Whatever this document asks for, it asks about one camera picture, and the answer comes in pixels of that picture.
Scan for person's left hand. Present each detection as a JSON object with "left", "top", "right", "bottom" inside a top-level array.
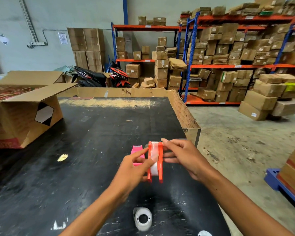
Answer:
[{"left": 110, "top": 147, "right": 156, "bottom": 202}]

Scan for person's right hand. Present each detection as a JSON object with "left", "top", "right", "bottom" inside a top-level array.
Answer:
[{"left": 160, "top": 138, "right": 217, "bottom": 184}]

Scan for orange tape dispenser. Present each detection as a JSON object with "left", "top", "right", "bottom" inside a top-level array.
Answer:
[{"left": 147, "top": 141, "right": 164, "bottom": 184}]

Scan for person's left forearm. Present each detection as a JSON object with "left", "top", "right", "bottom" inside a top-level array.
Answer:
[{"left": 59, "top": 186, "right": 129, "bottom": 236}]

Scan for person's right forearm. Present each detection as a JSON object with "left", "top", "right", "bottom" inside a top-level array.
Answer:
[{"left": 206, "top": 169, "right": 295, "bottom": 236}]

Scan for clear tape roll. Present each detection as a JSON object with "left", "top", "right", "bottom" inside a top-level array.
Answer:
[{"left": 150, "top": 142, "right": 159, "bottom": 176}]

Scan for pink tape dispenser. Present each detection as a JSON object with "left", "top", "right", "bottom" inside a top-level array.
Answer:
[{"left": 130, "top": 145, "right": 146, "bottom": 167}]

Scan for white tape core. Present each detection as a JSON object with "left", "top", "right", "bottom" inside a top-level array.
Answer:
[{"left": 133, "top": 207, "right": 153, "bottom": 232}]

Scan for cardboard boxes on narrow rack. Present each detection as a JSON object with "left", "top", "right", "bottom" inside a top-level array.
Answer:
[{"left": 115, "top": 16, "right": 188, "bottom": 91}]

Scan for red and black motorcycle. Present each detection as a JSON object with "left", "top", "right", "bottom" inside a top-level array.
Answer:
[{"left": 109, "top": 62, "right": 131, "bottom": 88}]

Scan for blue plastic pallet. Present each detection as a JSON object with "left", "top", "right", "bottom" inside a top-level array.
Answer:
[{"left": 264, "top": 168, "right": 295, "bottom": 212}]

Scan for wide blue orange shelf rack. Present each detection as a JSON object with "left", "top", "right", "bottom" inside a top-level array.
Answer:
[{"left": 178, "top": 12, "right": 295, "bottom": 106}]

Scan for pile of wrapped brown parcels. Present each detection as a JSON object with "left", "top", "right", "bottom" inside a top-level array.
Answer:
[{"left": 238, "top": 74, "right": 295, "bottom": 121}]

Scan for stack of red-striped cardboard boxes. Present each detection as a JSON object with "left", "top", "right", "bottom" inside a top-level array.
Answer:
[{"left": 276, "top": 135, "right": 295, "bottom": 202}]

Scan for cardboard boxes on wide rack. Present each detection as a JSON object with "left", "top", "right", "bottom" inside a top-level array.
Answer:
[{"left": 177, "top": 0, "right": 295, "bottom": 103}]

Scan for green tarp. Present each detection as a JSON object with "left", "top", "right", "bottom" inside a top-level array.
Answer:
[{"left": 54, "top": 65, "right": 75, "bottom": 74}]

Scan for open cardboard box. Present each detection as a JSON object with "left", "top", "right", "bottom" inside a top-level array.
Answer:
[{"left": 0, "top": 83, "right": 77, "bottom": 149}]

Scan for narrow blue orange shelf rack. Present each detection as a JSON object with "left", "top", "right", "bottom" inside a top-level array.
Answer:
[{"left": 111, "top": 21, "right": 188, "bottom": 96}]

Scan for stack of large cardboard boxes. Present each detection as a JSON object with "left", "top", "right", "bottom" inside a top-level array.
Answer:
[{"left": 67, "top": 27, "right": 106, "bottom": 73}]

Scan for flat cardboard box flap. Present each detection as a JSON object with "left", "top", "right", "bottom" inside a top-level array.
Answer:
[{"left": 0, "top": 70, "right": 65, "bottom": 87}]

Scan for blue steel column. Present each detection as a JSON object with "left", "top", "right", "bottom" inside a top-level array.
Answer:
[{"left": 122, "top": 0, "right": 128, "bottom": 25}]

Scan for grey wall conduit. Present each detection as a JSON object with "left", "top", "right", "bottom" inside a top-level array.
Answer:
[{"left": 18, "top": 0, "right": 49, "bottom": 49}]

